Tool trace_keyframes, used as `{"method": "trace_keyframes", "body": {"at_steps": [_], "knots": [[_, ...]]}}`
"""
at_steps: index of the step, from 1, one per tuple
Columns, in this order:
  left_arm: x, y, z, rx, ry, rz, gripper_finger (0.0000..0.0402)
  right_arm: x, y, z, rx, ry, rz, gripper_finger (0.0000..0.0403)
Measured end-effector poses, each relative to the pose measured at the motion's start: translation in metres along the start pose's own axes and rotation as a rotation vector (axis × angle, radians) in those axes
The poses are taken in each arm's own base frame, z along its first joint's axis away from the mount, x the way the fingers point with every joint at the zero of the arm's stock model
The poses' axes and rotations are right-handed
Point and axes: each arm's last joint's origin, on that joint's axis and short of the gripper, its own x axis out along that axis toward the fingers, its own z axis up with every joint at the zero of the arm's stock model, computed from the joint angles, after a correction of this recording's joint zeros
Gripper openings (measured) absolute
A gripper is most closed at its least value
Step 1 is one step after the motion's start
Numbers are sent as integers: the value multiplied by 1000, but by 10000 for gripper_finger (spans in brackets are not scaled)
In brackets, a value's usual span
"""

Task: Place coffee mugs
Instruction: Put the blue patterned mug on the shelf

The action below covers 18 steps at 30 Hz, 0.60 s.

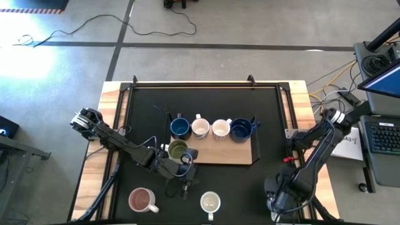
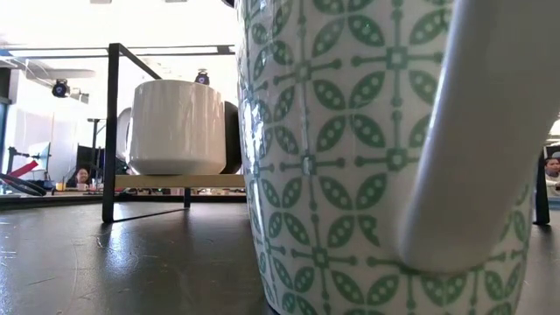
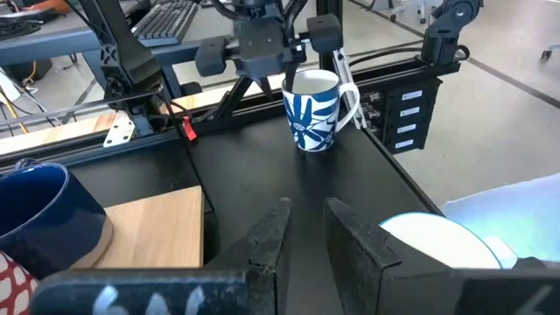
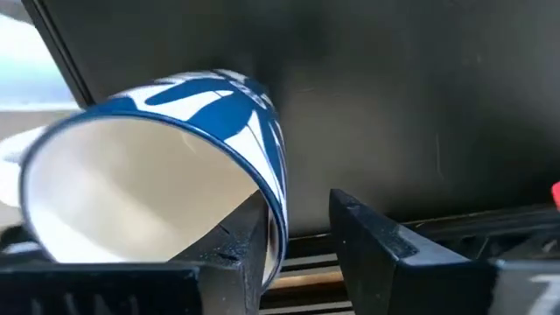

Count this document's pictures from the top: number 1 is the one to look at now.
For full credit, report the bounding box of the dark mug with teal inside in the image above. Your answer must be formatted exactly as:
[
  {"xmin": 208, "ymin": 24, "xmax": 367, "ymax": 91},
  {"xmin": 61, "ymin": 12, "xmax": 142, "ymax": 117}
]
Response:
[{"xmin": 170, "ymin": 114, "xmax": 192, "ymax": 141}]

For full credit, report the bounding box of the small blue floral mug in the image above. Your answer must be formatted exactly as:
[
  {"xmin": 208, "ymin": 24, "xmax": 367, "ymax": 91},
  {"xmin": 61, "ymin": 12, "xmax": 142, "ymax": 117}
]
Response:
[{"xmin": 191, "ymin": 114, "xmax": 211, "ymax": 141}]

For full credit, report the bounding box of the wooden rack with black frame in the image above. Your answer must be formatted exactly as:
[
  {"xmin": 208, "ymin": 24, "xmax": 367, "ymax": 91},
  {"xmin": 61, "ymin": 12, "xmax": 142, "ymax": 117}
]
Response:
[{"xmin": 164, "ymin": 112, "xmax": 261, "ymax": 166}]

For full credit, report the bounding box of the dark navy blue mug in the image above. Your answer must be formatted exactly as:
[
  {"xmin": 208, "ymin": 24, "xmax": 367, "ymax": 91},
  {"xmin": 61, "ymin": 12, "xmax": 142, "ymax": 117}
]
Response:
[{"xmin": 230, "ymin": 117, "xmax": 261, "ymax": 143}]

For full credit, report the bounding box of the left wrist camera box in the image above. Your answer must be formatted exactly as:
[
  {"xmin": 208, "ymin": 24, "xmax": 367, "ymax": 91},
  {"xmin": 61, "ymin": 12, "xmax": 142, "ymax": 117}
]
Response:
[{"xmin": 186, "ymin": 148, "xmax": 200, "ymax": 163}]

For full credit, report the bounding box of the black power strip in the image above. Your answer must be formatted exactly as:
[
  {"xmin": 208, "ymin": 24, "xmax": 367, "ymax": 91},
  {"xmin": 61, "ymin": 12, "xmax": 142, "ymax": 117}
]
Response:
[{"xmin": 342, "ymin": 89, "xmax": 363, "ymax": 108}]

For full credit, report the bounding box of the black keyboard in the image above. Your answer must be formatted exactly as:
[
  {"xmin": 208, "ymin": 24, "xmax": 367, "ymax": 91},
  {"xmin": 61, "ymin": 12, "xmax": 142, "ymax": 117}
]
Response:
[{"xmin": 365, "ymin": 120, "xmax": 400, "ymax": 156}]

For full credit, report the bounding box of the black pole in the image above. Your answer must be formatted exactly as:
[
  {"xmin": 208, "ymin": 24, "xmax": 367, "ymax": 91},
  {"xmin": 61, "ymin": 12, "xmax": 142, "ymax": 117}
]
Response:
[{"xmin": 366, "ymin": 18, "xmax": 400, "ymax": 53}]

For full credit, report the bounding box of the pale pink mug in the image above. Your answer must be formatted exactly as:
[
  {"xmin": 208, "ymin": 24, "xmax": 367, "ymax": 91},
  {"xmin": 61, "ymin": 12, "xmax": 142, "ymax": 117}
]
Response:
[{"xmin": 127, "ymin": 187, "xmax": 160, "ymax": 214}]

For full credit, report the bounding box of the black table mat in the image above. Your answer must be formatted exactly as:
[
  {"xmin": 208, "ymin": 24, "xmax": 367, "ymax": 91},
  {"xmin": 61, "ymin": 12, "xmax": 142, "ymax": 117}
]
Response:
[{"xmin": 120, "ymin": 86, "xmax": 293, "ymax": 225}]

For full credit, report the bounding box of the grey side desk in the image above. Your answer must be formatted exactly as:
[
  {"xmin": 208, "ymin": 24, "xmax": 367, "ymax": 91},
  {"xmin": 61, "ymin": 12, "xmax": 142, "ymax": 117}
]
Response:
[{"xmin": 0, "ymin": 134, "xmax": 52, "ymax": 219}]

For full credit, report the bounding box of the black and orange floor device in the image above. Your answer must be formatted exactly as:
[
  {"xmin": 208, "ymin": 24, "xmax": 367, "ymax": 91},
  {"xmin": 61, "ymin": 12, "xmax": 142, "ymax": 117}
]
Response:
[{"xmin": 162, "ymin": 0, "xmax": 200, "ymax": 9}]

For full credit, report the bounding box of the black floor cable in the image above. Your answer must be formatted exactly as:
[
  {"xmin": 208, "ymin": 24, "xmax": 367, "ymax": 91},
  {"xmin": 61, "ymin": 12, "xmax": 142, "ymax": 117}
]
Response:
[{"xmin": 32, "ymin": 7, "xmax": 198, "ymax": 48}]

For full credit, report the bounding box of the yellow cable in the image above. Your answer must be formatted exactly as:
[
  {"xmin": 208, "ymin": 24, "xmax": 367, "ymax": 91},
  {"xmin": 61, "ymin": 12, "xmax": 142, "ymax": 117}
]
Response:
[{"xmin": 309, "ymin": 60, "xmax": 358, "ymax": 109}]

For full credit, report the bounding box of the computer monitor with blue screen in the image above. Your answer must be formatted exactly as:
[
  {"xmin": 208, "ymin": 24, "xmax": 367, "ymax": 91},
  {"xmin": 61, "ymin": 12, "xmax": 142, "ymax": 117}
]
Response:
[{"xmin": 357, "ymin": 59, "xmax": 400, "ymax": 99}]

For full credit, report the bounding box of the green patterned white mug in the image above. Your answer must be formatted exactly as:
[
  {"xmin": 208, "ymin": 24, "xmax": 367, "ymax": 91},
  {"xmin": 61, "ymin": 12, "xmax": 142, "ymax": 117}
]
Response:
[{"xmin": 199, "ymin": 191, "xmax": 221, "ymax": 221}]

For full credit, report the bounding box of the cream mug with green inside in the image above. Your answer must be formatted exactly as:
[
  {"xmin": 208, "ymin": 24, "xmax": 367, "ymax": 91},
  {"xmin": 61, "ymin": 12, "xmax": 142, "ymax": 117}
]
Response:
[{"xmin": 161, "ymin": 139, "xmax": 189, "ymax": 164}]

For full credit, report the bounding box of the dark laptop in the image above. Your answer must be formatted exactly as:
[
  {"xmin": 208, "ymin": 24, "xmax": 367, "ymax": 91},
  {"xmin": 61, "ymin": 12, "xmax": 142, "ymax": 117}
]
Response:
[{"xmin": 0, "ymin": 114, "xmax": 20, "ymax": 140}]

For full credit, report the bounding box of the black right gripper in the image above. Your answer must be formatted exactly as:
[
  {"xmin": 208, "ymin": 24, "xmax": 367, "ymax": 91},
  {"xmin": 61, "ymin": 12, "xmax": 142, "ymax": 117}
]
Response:
[{"xmin": 264, "ymin": 174, "xmax": 303, "ymax": 217}]

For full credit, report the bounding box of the red patterned white mug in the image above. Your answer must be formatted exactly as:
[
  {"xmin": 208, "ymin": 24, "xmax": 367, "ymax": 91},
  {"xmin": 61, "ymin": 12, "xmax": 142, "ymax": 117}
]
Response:
[{"xmin": 212, "ymin": 118, "xmax": 233, "ymax": 141}]

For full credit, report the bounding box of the white paper booklet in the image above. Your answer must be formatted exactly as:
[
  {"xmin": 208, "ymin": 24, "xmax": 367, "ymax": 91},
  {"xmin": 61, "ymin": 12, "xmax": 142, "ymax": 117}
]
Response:
[{"xmin": 330, "ymin": 127, "xmax": 365, "ymax": 162}]

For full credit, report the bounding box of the coiled black cable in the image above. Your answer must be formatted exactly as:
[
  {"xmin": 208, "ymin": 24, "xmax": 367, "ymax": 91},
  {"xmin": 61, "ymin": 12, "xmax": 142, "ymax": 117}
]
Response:
[{"xmin": 361, "ymin": 54, "xmax": 391, "ymax": 75}]

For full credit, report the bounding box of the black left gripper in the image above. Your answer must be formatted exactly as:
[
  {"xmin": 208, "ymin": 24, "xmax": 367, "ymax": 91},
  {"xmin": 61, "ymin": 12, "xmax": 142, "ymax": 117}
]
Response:
[{"xmin": 155, "ymin": 157, "xmax": 201, "ymax": 201}]

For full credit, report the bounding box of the hazard striped floor mat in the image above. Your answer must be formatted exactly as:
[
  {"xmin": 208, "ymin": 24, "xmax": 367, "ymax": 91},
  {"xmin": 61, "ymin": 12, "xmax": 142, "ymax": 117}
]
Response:
[{"xmin": 0, "ymin": 0, "xmax": 70, "ymax": 15}]

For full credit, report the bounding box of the grey equipment cart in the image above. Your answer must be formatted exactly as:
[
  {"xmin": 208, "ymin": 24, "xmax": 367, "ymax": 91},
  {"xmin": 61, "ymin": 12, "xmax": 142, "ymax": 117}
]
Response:
[{"xmin": 354, "ymin": 40, "xmax": 400, "ymax": 188}]

